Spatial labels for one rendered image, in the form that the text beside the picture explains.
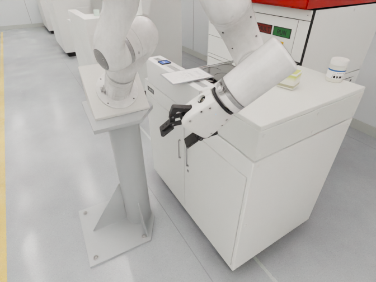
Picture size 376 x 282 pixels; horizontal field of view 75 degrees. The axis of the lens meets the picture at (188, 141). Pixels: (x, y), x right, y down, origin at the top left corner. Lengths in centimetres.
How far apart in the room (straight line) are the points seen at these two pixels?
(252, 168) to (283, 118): 20
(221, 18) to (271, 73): 14
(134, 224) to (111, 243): 18
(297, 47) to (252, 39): 86
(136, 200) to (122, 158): 33
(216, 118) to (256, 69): 14
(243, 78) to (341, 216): 163
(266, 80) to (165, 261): 126
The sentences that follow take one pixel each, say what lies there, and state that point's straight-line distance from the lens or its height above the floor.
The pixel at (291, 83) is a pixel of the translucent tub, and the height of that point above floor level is 99.
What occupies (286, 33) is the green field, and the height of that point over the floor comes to 110.
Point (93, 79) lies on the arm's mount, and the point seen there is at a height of 96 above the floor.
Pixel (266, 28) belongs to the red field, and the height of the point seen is 110.
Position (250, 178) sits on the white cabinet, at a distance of 95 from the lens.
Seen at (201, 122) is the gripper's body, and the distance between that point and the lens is 57.
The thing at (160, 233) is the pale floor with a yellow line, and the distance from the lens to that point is 168.
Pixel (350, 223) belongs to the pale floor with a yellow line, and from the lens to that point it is 202.
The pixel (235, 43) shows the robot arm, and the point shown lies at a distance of 62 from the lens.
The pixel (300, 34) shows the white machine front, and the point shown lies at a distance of 146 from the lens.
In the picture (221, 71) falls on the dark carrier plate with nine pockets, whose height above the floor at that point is 90.
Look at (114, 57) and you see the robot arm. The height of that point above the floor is 116.
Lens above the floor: 138
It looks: 35 degrees down
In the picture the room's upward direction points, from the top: straight up
